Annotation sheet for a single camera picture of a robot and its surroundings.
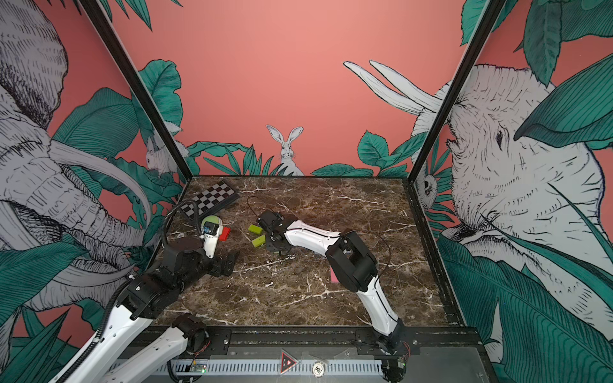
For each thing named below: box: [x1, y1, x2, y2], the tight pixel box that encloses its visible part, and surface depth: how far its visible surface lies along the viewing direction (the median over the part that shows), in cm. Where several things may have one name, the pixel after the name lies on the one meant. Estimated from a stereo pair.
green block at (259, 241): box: [251, 234, 266, 248], surface depth 99 cm
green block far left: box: [248, 224, 264, 235], surface depth 103 cm
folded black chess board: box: [180, 180, 241, 222], surface depth 112 cm
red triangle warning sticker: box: [280, 351, 298, 375], surface depth 71 cm
